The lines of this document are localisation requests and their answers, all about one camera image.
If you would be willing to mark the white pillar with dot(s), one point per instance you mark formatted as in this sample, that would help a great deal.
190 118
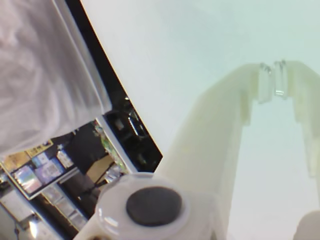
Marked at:
123 151

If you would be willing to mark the black shiny object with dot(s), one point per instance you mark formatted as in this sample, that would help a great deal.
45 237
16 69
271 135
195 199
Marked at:
136 127

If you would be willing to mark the display board with cards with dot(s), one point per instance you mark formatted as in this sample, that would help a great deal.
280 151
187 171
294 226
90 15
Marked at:
37 170

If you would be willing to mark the rack of clear drawers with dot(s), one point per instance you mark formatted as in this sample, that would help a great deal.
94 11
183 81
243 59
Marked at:
67 207

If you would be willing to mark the white plastic bag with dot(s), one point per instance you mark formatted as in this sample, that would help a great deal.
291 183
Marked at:
113 173

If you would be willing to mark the brown cardboard panel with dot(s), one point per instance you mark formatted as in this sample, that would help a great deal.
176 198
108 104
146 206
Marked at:
100 167

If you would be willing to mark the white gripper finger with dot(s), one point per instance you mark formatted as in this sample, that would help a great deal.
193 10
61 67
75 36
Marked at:
308 100
205 150

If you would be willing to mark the plastic googly eye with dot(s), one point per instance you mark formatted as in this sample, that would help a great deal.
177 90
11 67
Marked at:
152 207

